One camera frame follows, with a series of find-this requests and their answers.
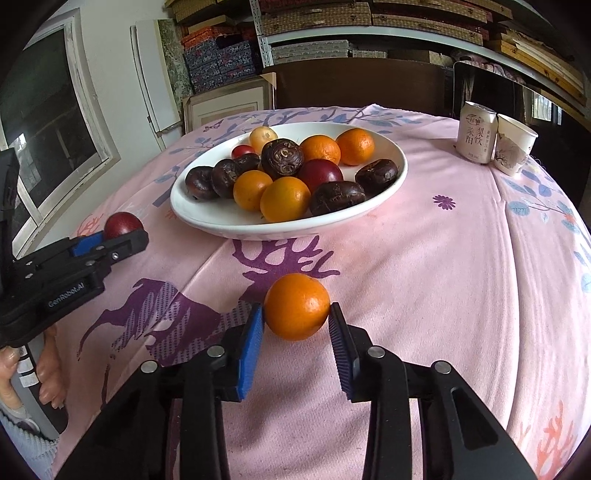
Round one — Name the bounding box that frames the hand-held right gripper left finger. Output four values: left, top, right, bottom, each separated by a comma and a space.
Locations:
58, 302, 266, 480

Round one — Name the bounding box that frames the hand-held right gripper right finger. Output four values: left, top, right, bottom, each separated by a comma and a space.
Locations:
327, 302, 539, 480

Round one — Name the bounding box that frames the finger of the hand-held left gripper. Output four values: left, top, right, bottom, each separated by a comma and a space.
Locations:
73, 229, 150, 278
20, 232, 106, 278

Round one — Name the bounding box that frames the dark red plum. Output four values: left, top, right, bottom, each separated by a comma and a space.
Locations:
104, 212, 144, 241

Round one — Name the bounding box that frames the white oval plate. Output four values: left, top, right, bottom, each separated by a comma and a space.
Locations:
170, 122, 409, 240

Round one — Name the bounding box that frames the large orange tangerine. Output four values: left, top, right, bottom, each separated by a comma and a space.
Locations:
259, 176, 311, 223

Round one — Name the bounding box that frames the large dark water chestnut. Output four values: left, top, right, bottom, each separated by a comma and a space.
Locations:
261, 138, 305, 178

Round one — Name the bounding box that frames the person's left forearm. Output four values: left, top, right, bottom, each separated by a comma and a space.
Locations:
0, 404, 62, 480

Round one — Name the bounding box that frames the person's left hand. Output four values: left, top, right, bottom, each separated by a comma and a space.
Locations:
0, 323, 66, 416

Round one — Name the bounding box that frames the pink deer print tablecloth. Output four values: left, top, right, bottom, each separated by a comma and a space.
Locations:
55, 104, 591, 480

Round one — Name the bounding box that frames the dark framed window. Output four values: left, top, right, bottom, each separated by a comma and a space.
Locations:
0, 9, 122, 259

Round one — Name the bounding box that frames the yellow-orange tangerine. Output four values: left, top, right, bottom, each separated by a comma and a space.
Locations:
233, 170, 274, 212

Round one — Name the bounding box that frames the white leaning board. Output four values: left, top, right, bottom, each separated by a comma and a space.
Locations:
130, 21, 183, 139

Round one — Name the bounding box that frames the beige framed panel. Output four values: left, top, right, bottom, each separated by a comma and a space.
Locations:
182, 78, 273, 134

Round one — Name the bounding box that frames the small yellow-orange fruit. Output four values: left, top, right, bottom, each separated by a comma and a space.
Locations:
249, 126, 279, 151

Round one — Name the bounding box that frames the stack of blue patterned boxes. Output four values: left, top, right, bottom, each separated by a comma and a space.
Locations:
182, 28, 259, 93

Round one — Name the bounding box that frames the white drink can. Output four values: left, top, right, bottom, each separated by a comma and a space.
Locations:
455, 102, 498, 165

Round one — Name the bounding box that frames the dark brown board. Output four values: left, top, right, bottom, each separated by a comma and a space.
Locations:
261, 60, 455, 117

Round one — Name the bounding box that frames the white paper cup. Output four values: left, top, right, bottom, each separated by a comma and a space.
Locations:
492, 113, 539, 177

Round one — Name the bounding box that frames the glossy black cabinet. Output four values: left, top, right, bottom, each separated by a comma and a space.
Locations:
453, 61, 571, 132

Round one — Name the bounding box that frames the shelf rack with flat boxes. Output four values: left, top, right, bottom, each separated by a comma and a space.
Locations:
166, 0, 591, 107

